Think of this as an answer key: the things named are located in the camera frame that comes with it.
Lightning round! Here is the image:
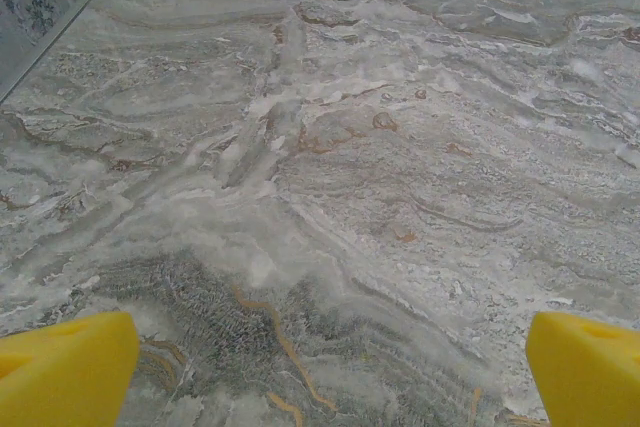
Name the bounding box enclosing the aluminium table side rail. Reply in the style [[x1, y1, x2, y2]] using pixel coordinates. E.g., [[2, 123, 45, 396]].
[[0, 0, 109, 103]]

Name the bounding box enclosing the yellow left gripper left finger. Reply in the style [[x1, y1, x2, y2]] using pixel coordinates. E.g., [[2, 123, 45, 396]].
[[0, 310, 141, 427]]

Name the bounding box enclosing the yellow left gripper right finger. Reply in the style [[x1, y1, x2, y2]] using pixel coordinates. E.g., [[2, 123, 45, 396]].
[[524, 310, 640, 427]]

